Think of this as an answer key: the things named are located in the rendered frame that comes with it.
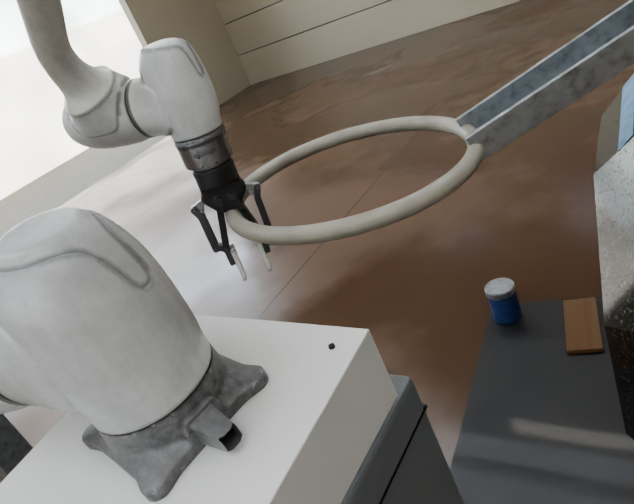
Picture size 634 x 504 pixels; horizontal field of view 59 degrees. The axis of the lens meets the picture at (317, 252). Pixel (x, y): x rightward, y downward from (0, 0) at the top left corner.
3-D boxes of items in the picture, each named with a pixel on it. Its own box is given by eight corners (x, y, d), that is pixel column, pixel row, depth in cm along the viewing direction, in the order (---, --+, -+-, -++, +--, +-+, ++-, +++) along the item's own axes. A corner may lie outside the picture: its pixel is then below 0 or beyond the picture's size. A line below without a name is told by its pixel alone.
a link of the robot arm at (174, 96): (236, 114, 98) (176, 129, 103) (202, 24, 91) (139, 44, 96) (209, 137, 89) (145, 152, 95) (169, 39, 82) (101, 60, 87)
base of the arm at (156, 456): (176, 525, 53) (145, 491, 51) (83, 443, 69) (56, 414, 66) (296, 386, 63) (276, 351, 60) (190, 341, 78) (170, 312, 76)
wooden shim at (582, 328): (563, 303, 190) (562, 300, 189) (596, 300, 185) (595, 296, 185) (567, 354, 170) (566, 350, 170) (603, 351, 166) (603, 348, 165)
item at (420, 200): (463, 108, 121) (460, 95, 120) (516, 201, 78) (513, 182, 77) (253, 165, 131) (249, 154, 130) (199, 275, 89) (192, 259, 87)
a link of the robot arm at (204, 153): (224, 129, 92) (237, 162, 95) (222, 117, 100) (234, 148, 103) (171, 147, 92) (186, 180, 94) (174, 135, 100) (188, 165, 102)
